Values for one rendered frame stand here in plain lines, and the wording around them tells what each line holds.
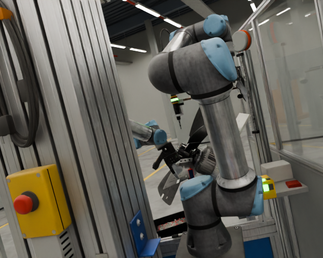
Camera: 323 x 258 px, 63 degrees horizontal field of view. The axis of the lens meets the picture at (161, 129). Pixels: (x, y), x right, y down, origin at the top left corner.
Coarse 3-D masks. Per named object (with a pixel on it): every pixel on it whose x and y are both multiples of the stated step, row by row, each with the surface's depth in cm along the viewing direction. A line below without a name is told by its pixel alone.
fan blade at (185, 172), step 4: (176, 164) 166; (180, 164) 163; (184, 164) 162; (188, 164) 160; (192, 164) 159; (184, 168) 156; (188, 168) 155; (184, 172) 152; (188, 172) 150; (172, 176) 155; (180, 176) 149; (184, 176) 147; (188, 176) 144; (168, 180) 154; (172, 180) 151; (176, 180) 148; (180, 180) 145; (168, 184) 150; (172, 184) 147; (164, 188) 150
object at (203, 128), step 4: (200, 128) 149; (204, 128) 155; (196, 132) 151; (200, 132) 157; (204, 132) 161; (192, 136) 156; (196, 136) 160; (200, 136) 164; (204, 136) 166; (192, 140) 164; (196, 140) 166; (200, 140) 168
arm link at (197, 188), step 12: (192, 180) 88; (204, 180) 83; (216, 180) 84; (180, 192) 85; (192, 192) 81; (204, 192) 81; (192, 204) 82; (204, 204) 80; (216, 204) 79; (192, 216) 83; (204, 216) 82; (216, 216) 81
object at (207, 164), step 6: (204, 150) 174; (210, 150) 170; (204, 156) 167; (210, 156) 167; (198, 162) 173; (204, 162) 167; (210, 162) 167; (198, 168) 168; (204, 168) 166; (210, 168) 166; (204, 174) 167; (210, 174) 166
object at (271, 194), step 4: (264, 176) 132; (268, 176) 131; (268, 180) 125; (272, 180) 124; (264, 184) 125; (264, 192) 125; (268, 192) 125; (272, 192) 125; (264, 196) 125; (268, 196) 125; (272, 196) 125; (276, 196) 125
